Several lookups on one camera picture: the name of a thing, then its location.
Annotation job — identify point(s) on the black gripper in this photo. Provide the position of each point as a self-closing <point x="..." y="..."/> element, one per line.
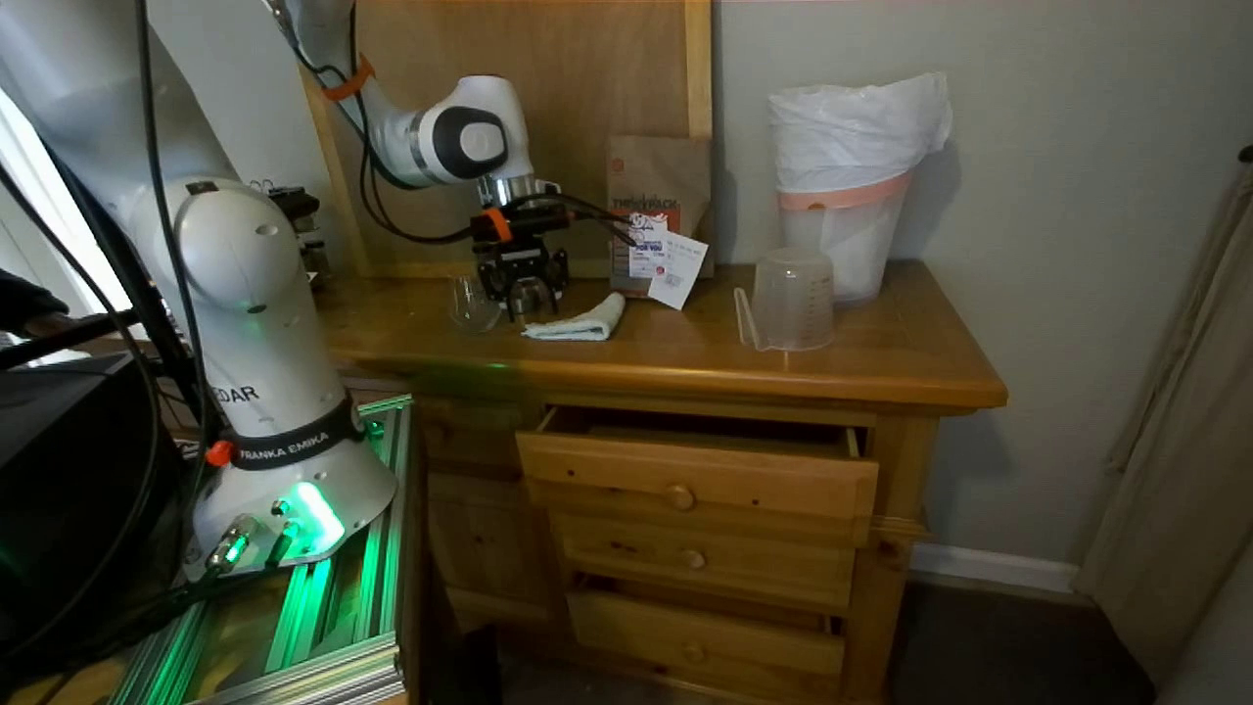
<point x="519" y="239"/>

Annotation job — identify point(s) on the white terry towel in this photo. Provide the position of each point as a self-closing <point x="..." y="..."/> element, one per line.
<point x="580" y="324"/>

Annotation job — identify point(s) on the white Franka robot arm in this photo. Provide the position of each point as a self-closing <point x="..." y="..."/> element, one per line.
<point x="259" y="339"/>

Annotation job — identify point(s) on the clear stemless glass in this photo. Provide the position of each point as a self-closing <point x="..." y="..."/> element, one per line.
<point x="473" y="305"/>

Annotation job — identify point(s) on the white paper packet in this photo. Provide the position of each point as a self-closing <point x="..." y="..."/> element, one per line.
<point x="671" y="261"/>

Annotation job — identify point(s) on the wooden pine dresser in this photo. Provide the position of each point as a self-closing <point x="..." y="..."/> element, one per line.
<point x="678" y="376"/>

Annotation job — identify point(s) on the brown paper bag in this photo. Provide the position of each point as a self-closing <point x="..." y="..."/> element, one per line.
<point x="658" y="170"/>

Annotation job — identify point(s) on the wooden backing board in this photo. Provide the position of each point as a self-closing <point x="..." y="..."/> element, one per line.
<point x="575" y="79"/>

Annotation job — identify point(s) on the wide wooden dresser drawer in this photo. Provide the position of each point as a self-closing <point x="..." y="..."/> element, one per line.
<point x="692" y="474"/>

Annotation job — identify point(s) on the clear plastic tumbler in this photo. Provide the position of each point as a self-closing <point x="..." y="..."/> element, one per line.
<point x="792" y="300"/>

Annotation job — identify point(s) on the middle-sized wooden dresser drawer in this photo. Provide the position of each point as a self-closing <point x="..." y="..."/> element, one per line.
<point x="707" y="559"/>

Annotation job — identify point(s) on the white trash bin with bag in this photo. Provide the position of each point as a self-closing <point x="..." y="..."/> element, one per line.
<point x="854" y="170"/>

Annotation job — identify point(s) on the shallow wooden dresser drawer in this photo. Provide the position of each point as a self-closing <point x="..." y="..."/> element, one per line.
<point x="711" y="637"/>

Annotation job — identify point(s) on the black equipment box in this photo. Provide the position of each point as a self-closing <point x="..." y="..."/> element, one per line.
<point x="65" y="472"/>

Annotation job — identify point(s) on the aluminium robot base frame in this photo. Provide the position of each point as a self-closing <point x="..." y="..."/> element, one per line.
<point x="316" y="613"/>

